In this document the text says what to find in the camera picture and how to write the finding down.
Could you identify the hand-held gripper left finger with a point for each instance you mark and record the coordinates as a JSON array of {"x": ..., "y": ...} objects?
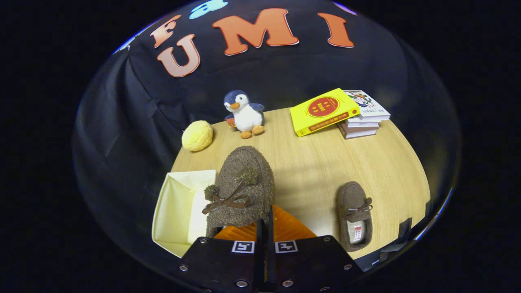
[{"x": 228, "y": 264}]

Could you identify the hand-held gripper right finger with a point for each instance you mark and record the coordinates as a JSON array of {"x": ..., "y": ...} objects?
[{"x": 309, "y": 264}]

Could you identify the cream fabric storage box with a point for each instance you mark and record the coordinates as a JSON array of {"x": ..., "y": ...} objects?
[{"x": 175, "y": 207}]

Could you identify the brown fuzzy slipper shoe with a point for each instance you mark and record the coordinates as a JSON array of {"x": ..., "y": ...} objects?
[
  {"x": 349, "y": 195},
  {"x": 244, "y": 171}
]

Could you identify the dark square object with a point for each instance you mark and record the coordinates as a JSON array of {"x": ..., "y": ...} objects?
[{"x": 405, "y": 228}]

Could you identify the yellow round plush bun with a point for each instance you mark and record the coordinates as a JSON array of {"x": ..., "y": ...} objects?
[{"x": 197, "y": 136}]

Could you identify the brown cover book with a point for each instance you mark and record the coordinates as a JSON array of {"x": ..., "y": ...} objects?
[{"x": 360, "y": 132}]

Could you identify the plush penguin toy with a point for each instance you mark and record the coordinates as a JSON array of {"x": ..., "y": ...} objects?
[{"x": 246, "y": 116}]

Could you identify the plain white book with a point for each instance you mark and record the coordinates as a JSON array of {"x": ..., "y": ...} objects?
[{"x": 364, "y": 123}]

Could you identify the yellow book with red circle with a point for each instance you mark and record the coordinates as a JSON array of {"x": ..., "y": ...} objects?
[{"x": 321, "y": 110}]

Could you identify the white illustrated book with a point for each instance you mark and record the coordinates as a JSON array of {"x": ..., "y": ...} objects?
[{"x": 368, "y": 105}]

